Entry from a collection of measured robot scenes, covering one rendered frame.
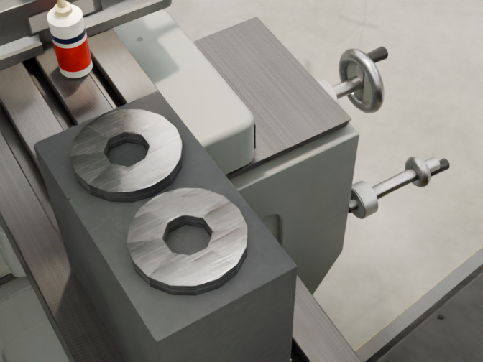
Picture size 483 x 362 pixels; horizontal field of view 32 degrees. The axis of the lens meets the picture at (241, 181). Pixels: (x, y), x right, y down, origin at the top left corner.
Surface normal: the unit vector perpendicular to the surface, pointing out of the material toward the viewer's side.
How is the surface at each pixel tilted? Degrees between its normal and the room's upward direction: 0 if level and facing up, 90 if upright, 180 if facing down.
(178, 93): 0
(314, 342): 0
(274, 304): 90
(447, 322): 0
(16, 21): 90
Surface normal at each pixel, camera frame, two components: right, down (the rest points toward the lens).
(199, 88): -0.01, -0.63
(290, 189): 0.51, 0.67
